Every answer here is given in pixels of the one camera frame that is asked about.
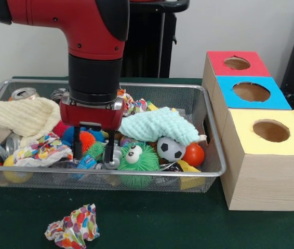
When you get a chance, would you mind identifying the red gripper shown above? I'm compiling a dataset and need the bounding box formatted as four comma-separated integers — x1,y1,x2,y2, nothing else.
60,98,124,168

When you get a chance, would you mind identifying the mint green waffle cloth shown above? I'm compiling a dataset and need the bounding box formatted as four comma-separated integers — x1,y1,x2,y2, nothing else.
118,106,201,146

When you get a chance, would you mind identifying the cream waffle cloth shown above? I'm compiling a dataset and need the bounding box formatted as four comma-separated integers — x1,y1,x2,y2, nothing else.
0,98,62,146

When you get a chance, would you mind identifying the wooden box with three holes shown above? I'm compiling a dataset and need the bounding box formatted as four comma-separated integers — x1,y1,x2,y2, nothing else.
202,50,294,212

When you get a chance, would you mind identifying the orange spiky ball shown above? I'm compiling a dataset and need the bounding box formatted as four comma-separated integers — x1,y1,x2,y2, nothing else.
78,130,97,154

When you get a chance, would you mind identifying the grey robot toy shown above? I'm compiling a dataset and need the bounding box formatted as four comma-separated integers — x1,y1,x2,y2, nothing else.
101,145,124,170

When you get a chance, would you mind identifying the blue spiky ball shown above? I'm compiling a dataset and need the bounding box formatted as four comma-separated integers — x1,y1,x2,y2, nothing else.
61,127,106,147

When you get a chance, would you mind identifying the green fuzzy toy with eyes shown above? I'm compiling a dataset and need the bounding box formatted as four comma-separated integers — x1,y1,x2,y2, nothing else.
118,143,159,190

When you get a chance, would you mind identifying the black and white soccer ball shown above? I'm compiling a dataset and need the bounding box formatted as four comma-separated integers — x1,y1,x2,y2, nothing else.
157,136,186,163

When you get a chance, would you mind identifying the crushed silver can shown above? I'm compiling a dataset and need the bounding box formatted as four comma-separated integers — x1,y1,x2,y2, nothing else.
10,87,38,101

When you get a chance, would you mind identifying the yellow cheese wedge toy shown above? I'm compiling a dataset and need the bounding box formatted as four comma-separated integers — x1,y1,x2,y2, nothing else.
177,160,206,190

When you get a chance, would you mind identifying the red ball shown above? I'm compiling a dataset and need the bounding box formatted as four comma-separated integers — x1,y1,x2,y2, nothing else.
183,143,205,167

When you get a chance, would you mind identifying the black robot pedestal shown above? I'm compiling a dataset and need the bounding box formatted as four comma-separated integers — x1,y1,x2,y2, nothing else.
126,0,190,78

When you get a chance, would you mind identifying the wire mesh bin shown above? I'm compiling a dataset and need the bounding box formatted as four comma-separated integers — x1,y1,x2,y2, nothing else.
0,79,227,194

